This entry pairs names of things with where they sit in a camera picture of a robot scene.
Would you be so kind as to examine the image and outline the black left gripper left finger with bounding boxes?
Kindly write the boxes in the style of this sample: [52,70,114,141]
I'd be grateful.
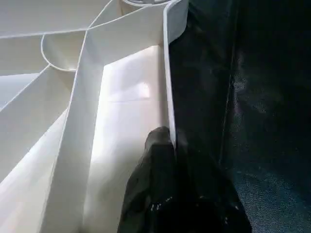
[118,127,177,233]

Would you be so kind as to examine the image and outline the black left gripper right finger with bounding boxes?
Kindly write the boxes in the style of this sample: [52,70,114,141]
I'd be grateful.
[176,138,253,233]

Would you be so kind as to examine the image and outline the white plastic table top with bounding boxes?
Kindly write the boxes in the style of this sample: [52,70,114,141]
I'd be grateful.
[0,0,190,233]

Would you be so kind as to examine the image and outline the black work mat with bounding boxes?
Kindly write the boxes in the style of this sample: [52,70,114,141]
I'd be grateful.
[168,0,311,233]

